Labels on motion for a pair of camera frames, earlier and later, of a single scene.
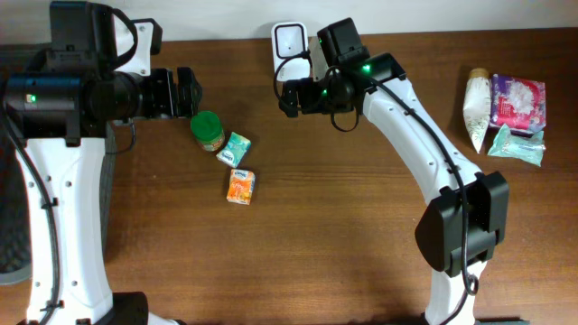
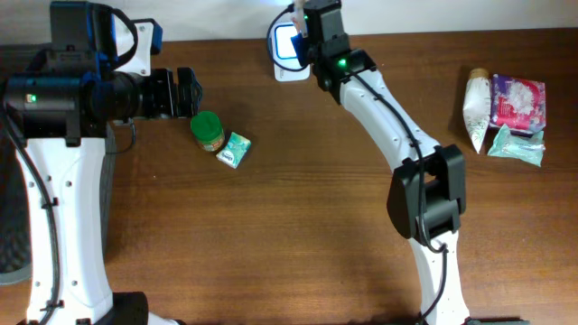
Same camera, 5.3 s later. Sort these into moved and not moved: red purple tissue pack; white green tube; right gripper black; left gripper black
Moved: right gripper black
Not moved: left gripper black; red purple tissue pack; white green tube
